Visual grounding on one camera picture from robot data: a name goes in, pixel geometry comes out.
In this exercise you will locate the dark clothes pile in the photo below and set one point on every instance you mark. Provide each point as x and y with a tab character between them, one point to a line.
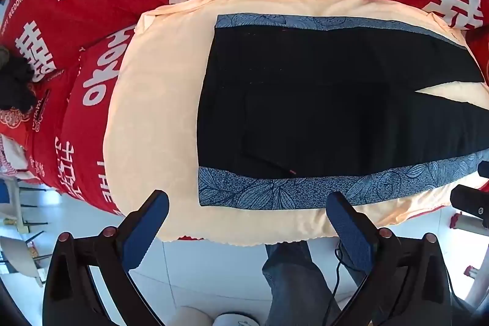
15	85

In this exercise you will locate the red printed pillow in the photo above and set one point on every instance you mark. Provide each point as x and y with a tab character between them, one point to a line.
103	70
80	154

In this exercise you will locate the person's jeans leg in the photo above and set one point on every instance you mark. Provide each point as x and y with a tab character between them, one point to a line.
301	284

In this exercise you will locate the peach blanket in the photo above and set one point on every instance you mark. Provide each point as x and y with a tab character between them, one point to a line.
152	100

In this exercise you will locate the black pants with blue trim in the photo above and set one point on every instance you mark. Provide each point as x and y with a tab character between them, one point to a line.
317	108

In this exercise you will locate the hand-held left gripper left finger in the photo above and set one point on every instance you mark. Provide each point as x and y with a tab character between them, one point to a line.
147	224

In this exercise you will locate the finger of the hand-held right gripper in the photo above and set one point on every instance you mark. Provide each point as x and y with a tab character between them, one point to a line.
483	175
468	202

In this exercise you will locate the white stand frame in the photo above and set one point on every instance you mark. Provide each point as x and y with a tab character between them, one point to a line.
475	253

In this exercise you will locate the white chair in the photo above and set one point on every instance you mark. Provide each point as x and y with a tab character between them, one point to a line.
21	253

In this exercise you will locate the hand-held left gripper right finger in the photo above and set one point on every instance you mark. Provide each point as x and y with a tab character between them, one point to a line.
349	224

